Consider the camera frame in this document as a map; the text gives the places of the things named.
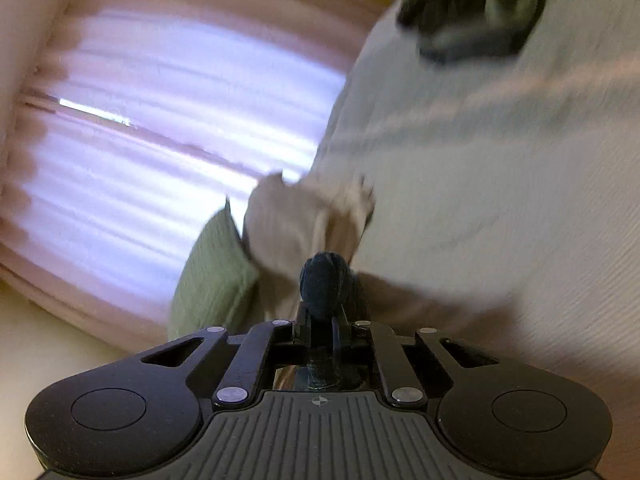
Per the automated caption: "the dark grey cloth pile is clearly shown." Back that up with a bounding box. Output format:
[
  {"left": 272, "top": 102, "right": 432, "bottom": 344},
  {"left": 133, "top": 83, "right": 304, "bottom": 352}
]
[{"left": 397, "top": 0, "right": 557, "bottom": 64}]

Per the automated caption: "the pink curtain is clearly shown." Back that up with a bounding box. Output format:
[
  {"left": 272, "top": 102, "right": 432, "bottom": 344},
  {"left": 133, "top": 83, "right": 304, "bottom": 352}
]
[{"left": 0, "top": 0, "right": 396, "bottom": 357}]

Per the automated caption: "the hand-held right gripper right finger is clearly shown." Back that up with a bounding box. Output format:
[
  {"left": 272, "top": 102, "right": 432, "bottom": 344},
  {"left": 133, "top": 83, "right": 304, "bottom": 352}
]
[{"left": 334, "top": 305, "right": 501, "bottom": 407}]

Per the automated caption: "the green pillow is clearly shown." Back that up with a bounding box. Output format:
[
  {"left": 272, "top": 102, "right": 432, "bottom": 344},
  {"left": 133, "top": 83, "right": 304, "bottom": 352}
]
[{"left": 169, "top": 199, "right": 262, "bottom": 347}]

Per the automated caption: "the beige blanket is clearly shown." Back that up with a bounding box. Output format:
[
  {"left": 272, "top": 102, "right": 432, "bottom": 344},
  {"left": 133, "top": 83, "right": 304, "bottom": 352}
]
[{"left": 243, "top": 172, "right": 526, "bottom": 391}]

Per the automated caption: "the light bed sheet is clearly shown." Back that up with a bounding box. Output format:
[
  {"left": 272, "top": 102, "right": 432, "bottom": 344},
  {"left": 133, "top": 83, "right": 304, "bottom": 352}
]
[{"left": 309, "top": 0, "right": 640, "bottom": 461}]

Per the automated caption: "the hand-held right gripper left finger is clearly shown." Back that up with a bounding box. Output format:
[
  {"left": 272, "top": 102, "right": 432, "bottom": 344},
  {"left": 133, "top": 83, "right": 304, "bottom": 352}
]
[{"left": 141, "top": 302, "right": 314, "bottom": 409}]

